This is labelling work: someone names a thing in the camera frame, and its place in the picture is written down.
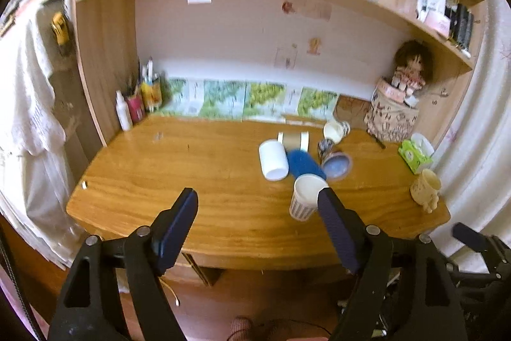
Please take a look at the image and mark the grey checked paper cup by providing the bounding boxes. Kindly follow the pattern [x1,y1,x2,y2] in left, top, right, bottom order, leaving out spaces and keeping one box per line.
[289,174,329,221]

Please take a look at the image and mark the clear patterned plastic cup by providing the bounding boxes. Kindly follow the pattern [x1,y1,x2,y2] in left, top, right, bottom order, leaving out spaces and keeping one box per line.
[317,138,353,180]

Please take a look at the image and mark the blue plastic cup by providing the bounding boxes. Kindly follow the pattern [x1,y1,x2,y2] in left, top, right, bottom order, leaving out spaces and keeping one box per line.
[287,149,326,180]

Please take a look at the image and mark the white leaf print paper cup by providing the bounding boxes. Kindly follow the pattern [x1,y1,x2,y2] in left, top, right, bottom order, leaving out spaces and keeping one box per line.
[323,120,351,144]

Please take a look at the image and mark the olive green paper cup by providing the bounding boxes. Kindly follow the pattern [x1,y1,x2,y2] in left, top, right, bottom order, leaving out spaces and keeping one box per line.
[277,132,309,152]

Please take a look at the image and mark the white plastic cup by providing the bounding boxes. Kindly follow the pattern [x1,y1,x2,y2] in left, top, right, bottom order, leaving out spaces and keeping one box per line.
[259,139,289,182]

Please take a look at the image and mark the cream ceramic mug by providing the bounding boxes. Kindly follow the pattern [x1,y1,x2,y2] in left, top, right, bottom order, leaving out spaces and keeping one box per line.
[410,169,443,214]

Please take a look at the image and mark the white lace cloth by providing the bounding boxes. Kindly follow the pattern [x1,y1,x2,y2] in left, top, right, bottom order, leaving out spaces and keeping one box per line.
[1,0,83,268]

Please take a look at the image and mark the green tissue pack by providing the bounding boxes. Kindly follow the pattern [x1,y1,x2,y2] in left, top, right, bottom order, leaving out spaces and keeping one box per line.
[398,132,435,175]

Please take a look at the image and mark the black pen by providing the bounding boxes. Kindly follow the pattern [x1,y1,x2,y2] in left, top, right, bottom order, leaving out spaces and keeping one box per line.
[371,134,386,150]

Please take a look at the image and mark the white squeeze bottle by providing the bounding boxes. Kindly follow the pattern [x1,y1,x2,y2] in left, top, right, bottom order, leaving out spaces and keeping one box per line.
[116,90,133,132]

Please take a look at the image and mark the letter print fabric bag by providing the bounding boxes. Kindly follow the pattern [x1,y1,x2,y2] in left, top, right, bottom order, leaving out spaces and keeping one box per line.
[364,90,419,143]

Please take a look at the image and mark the red pen holder can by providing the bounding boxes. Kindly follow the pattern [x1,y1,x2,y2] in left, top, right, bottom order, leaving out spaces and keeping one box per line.
[126,93,146,125]

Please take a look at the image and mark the brown drawing card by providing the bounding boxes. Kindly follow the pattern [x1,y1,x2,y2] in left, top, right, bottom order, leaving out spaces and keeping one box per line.
[333,95,371,130]

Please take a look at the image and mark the pink box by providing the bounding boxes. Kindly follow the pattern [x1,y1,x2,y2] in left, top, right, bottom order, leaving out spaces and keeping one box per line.
[376,78,406,104]

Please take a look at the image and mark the yellow pen holder can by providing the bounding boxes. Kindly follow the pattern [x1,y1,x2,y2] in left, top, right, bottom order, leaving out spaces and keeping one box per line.
[140,77,163,112]

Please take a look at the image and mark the rag doll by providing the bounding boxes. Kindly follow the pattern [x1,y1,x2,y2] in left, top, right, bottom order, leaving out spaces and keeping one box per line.
[391,40,433,97]

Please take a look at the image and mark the wooden bookshelf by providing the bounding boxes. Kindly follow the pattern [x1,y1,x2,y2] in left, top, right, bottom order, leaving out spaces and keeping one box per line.
[73,0,486,145]

